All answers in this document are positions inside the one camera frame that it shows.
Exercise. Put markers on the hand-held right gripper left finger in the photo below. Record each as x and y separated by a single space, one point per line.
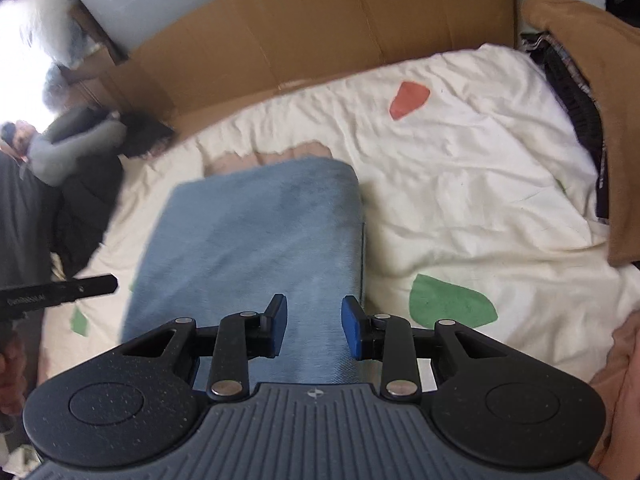
280 322

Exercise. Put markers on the small teddy bear plush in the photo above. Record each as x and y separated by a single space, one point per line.
17 137

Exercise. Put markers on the white spotted plush cloth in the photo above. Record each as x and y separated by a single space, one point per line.
15 462

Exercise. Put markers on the blue denim pants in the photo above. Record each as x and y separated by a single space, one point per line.
250 250

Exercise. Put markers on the low brown cardboard sheet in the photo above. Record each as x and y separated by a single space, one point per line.
300 35

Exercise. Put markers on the brown folded garment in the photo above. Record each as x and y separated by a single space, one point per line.
610 85

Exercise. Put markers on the black clothes pile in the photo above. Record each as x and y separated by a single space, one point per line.
85 205

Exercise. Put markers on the cream bear print blanket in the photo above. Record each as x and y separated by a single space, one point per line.
475 170

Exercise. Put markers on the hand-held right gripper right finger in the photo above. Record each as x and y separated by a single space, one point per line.
351 327

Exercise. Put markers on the person's left hand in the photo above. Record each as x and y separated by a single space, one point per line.
11 375

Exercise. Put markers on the grey neck pillow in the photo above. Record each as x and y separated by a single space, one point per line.
65 150

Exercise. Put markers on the clear plastic bag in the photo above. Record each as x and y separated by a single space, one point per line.
55 15

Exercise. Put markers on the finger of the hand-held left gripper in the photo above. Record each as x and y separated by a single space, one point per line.
90 287

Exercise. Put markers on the dark grey duvet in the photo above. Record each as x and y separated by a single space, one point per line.
22 220

